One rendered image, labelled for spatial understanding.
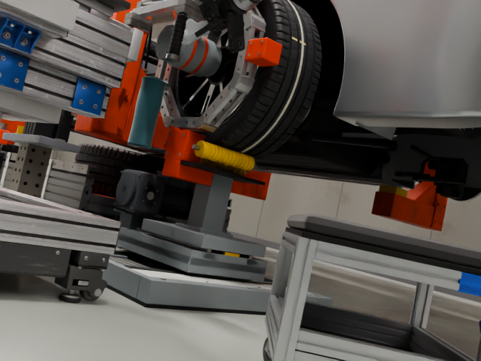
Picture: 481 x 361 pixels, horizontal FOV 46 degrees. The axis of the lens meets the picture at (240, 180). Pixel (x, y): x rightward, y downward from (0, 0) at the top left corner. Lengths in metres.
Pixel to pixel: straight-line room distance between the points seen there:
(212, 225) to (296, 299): 1.24
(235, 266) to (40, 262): 0.80
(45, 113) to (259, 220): 6.00
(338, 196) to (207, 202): 4.77
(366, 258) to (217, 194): 1.26
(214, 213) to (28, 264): 0.87
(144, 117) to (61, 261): 0.76
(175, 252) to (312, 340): 1.12
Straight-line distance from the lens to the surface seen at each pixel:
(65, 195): 2.70
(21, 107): 1.67
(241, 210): 7.79
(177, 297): 1.73
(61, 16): 1.46
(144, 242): 2.15
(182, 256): 1.95
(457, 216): 6.05
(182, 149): 2.01
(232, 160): 2.03
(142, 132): 2.08
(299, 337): 0.92
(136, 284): 1.73
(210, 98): 2.16
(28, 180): 2.48
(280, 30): 1.97
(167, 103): 2.21
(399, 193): 4.00
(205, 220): 2.10
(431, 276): 0.95
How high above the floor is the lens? 0.31
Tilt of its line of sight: 4 degrees up
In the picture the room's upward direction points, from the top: 12 degrees clockwise
